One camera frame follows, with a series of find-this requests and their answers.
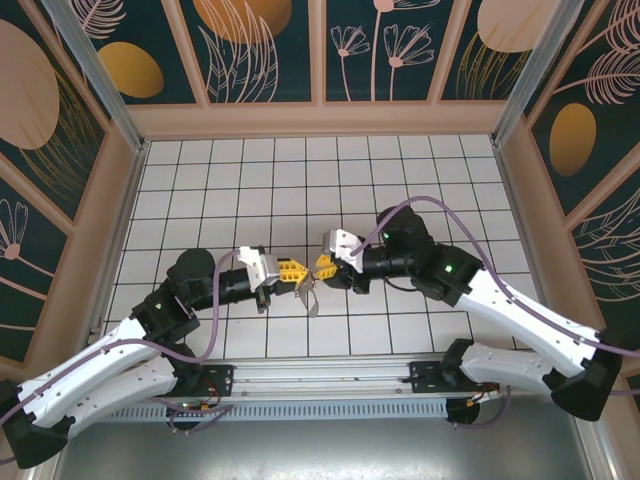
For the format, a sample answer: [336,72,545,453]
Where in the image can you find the grey metal sheet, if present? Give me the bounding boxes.
[49,394,599,480]

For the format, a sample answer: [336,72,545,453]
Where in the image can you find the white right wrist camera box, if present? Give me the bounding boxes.
[321,228,367,275]

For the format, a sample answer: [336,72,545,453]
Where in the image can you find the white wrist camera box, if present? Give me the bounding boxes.
[321,228,367,275]
[236,244,282,292]

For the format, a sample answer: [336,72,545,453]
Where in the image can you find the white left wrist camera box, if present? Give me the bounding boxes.
[236,244,282,292]

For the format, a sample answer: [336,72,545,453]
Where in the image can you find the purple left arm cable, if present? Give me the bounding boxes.
[0,248,236,437]

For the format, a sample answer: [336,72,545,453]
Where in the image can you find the aluminium profile rail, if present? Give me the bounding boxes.
[47,353,595,402]

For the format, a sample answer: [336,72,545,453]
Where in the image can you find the small circuit board with wires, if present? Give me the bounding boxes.
[167,384,224,417]

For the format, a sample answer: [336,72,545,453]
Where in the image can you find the grey slotted cable duct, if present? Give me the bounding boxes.
[99,398,450,422]

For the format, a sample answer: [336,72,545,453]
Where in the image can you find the yellow connector with red wires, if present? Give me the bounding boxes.
[467,385,502,407]

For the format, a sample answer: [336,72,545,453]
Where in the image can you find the aluminium corner post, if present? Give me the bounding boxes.
[489,0,601,149]
[39,0,151,156]

